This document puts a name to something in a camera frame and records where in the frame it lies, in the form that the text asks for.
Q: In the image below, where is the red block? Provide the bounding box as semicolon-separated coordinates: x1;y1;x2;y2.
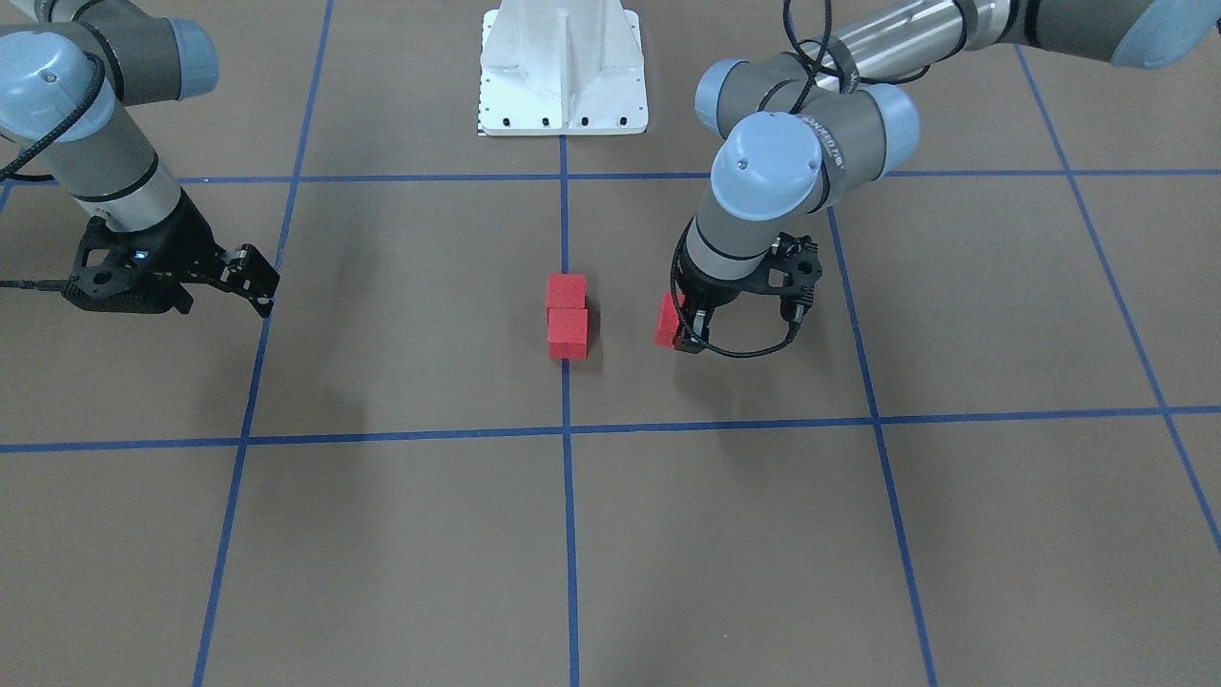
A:
545;273;589;314
653;292;686;349
547;308;590;360

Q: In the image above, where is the brown paper table mat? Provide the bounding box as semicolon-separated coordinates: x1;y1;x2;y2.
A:
2;1;1220;686

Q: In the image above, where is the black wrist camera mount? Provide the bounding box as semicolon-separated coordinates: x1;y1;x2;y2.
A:
60;217;195;314

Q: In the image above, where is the white pedestal column base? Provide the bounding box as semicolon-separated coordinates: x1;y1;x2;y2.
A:
477;1;650;135

